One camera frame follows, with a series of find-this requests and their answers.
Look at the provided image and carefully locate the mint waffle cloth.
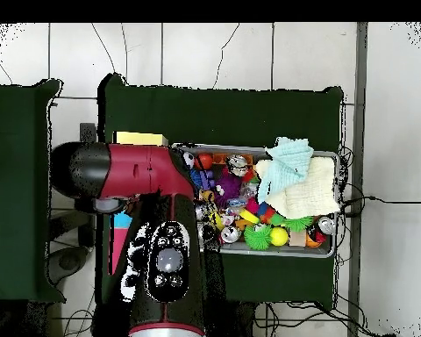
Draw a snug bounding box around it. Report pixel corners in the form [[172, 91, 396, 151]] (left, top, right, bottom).
[[257, 136, 315, 204]]

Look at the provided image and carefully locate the wooden box with three holes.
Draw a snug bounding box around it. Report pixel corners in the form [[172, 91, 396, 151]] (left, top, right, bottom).
[[108, 131, 169, 276]]

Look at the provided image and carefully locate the clear mesh bin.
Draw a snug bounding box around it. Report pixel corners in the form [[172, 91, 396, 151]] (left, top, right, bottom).
[[171, 141, 340, 259]]

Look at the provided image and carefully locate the purple spiky ball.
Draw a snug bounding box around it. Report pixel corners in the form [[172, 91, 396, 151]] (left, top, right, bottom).
[[213, 168, 243, 208]]

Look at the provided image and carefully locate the orange ball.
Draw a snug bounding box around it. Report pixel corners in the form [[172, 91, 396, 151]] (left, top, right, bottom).
[[196, 153, 214, 171]]

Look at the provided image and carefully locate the crushed silver can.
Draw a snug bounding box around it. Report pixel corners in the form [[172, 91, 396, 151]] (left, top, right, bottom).
[[227, 154, 250, 178]]

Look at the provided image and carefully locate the green spiky ball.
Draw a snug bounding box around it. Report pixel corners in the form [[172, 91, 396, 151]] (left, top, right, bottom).
[[244, 224, 273, 251]]

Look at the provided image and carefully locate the dark green table cloth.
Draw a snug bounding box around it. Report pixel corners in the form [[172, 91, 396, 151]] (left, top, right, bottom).
[[95, 72, 346, 311]]

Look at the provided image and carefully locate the yellow ball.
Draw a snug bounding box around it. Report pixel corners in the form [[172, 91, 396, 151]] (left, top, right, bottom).
[[268, 226, 289, 247]]

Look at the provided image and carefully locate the cream waffle cloth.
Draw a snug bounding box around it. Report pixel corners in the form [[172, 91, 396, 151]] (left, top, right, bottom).
[[253, 156, 341, 220]]

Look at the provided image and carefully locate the beige wooden block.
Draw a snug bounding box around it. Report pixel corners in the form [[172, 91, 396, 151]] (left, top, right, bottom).
[[289, 229, 307, 247]]

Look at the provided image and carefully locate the green covered side table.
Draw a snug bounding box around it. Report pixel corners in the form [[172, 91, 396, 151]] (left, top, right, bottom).
[[0, 78, 66, 305]]

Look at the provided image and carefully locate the black cable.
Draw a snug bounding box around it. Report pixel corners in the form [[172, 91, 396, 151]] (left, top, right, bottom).
[[339, 195, 421, 205]]

